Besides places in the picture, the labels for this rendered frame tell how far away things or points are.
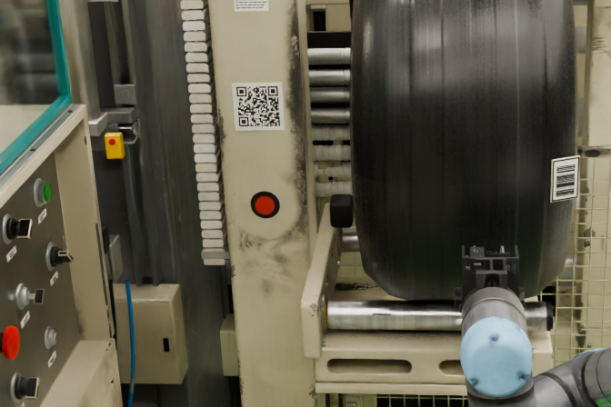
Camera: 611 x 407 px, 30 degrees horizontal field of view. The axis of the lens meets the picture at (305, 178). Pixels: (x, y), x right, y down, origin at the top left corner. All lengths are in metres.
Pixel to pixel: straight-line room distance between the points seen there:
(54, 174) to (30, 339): 0.24
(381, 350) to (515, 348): 0.52
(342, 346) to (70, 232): 0.44
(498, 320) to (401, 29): 0.44
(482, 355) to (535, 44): 0.45
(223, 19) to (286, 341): 0.54
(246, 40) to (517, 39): 0.41
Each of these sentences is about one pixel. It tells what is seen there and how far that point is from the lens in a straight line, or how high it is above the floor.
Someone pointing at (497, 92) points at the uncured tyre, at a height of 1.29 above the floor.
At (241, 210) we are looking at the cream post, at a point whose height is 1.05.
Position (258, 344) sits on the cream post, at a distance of 1.87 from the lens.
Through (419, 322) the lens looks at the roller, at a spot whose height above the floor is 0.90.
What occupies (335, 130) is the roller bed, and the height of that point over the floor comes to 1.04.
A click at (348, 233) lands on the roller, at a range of 2.00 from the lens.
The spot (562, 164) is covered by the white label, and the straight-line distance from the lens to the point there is 1.52.
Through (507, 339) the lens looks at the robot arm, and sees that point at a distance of 1.25.
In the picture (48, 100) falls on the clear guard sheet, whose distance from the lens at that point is 1.56.
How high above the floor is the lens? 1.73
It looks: 21 degrees down
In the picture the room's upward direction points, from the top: 3 degrees counter-clockwise
